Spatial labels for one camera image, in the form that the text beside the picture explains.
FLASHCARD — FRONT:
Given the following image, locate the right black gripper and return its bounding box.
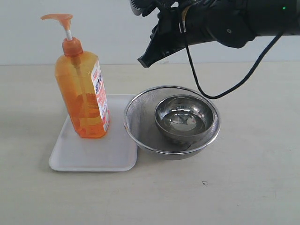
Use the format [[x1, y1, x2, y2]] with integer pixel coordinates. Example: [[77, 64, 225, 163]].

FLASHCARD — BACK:
[[137, 7, 184, 68]]

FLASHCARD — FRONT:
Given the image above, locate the orange dish soap bottle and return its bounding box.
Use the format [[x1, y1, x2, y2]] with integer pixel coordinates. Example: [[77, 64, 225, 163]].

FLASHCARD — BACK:
[[41, 14, 110, 138]]

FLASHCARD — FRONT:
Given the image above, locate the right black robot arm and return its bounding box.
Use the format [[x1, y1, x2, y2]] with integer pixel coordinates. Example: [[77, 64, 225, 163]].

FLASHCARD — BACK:
[[130, 0, 300, 68]]

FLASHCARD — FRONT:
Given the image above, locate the small stainless steel bowl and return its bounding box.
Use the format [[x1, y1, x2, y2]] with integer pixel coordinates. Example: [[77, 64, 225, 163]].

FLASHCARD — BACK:
[[154, 94, 216, 142]]

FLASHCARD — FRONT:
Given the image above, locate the steel mesh strainer basket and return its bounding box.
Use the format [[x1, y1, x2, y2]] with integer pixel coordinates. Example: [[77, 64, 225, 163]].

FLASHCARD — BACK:
[[124, 85, 220, 160]]

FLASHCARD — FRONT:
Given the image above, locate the white rectangular plastic tray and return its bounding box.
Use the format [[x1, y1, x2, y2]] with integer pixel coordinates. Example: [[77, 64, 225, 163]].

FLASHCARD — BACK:
[[49, 94, 138, 172]]

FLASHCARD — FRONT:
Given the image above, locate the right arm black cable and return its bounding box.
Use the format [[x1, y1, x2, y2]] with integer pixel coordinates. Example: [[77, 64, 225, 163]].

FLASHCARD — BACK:
[[178, 7, 284, 99]]

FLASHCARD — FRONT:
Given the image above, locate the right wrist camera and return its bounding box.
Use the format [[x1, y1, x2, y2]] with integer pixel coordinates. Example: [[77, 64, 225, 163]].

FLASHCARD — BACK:
[[129, 0, 188, 17]]

